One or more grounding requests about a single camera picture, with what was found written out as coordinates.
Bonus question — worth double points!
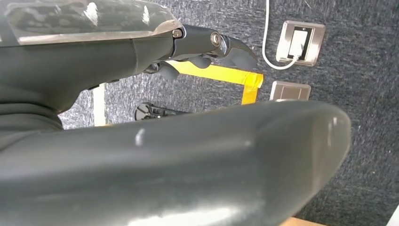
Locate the metal floor outlet with plug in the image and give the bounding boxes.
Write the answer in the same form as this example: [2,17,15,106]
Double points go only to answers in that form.
[275,20,327,67]

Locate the white cable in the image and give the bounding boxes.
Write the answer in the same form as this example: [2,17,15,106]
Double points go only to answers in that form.
[262,0,309,71]

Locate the black round foot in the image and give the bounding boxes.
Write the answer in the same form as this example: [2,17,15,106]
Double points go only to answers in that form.
[135,102,191,121]

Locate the closed metal floor outlet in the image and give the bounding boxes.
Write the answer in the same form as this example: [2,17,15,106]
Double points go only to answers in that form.
[269,81,311,102]

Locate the yellow floor tape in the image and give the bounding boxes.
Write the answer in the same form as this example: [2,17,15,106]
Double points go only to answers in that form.
[167,60,264,105]

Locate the white desk leg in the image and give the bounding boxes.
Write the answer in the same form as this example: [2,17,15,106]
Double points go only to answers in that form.
[93,83,107,127]

